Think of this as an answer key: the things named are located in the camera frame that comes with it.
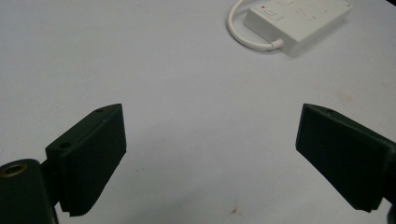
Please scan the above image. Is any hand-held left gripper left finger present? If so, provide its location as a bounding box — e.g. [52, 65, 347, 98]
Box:
[45, 103, 128, 217]

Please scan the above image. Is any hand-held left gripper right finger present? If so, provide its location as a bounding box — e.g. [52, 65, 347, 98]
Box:
[295, 103, 396, 214]

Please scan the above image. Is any white power strip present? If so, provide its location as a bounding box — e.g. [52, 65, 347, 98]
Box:
[243, 0, 354, 57]

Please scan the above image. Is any white power strip cable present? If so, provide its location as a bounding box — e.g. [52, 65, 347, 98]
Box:
[226, 0, 285, 52]

